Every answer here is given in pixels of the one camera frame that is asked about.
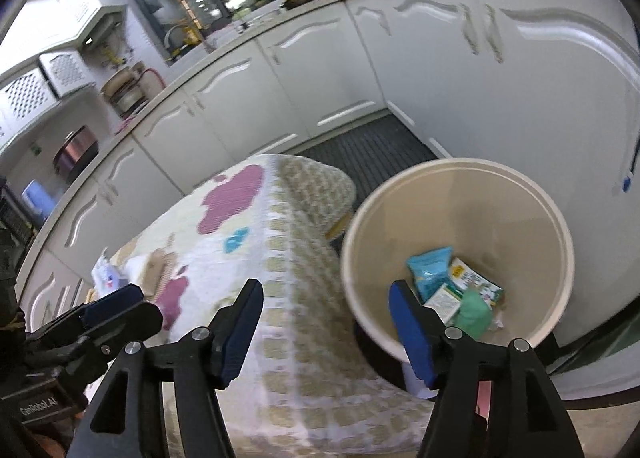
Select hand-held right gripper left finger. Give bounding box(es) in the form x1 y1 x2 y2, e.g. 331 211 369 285
65 279 265 458

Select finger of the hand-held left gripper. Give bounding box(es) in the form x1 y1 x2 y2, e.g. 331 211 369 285
27 284 145 340
22 302 164 389

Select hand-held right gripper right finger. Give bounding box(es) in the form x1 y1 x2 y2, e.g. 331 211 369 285
389 279 586 458

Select white printed wrapper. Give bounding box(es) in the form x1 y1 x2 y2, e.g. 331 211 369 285
92 248 127 295

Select small white green box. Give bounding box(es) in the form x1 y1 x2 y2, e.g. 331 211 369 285
422 283 463 324

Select blue snack packet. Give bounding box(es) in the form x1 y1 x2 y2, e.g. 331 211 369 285
406 248 453 304

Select white green printed packet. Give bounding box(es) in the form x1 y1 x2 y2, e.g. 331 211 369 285
447 258 505 309

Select beige plastic bin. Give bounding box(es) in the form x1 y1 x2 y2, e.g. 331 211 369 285
340 158 576 361

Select printed patchwork blanket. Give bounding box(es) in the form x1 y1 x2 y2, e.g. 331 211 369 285
87 154 436 458

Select black box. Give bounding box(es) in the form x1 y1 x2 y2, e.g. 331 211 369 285
0 188 37 250

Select blue container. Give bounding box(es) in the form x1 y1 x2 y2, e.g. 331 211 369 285
22 180 54 220

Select dark rice cooker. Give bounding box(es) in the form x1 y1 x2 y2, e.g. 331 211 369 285
54 125 99 180

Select dark ribbed floor mat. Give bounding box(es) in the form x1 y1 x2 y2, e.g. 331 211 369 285
295 115 441 239

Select stacked clay pots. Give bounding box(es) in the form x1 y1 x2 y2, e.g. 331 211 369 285
102 69 151 116

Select white kitchen base cabinets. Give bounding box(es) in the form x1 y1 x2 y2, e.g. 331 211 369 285
0 0 640 349

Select white lattice wall cabinet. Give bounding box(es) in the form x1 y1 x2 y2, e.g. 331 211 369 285
0 50 96 139

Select red hose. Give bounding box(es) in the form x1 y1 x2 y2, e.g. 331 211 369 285
132 68 167 90

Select blue lanyard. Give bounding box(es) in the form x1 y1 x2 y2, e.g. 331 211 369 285
620 128 640 195

